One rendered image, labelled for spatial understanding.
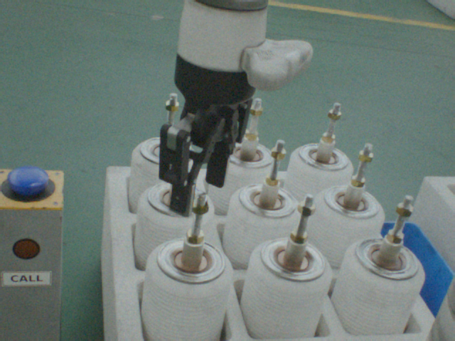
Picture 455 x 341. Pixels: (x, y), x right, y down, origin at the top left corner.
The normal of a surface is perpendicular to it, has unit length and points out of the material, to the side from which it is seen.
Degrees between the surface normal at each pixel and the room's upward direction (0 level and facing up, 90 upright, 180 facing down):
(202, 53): 90
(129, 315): 0
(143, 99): 0
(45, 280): 90
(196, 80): 90
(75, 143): 0
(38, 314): 90
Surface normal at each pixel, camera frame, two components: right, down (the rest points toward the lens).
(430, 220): -0.97, -0.02
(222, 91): 0.18, 0.52
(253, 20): 0.61, 0.38
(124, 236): 0.15, -0.84
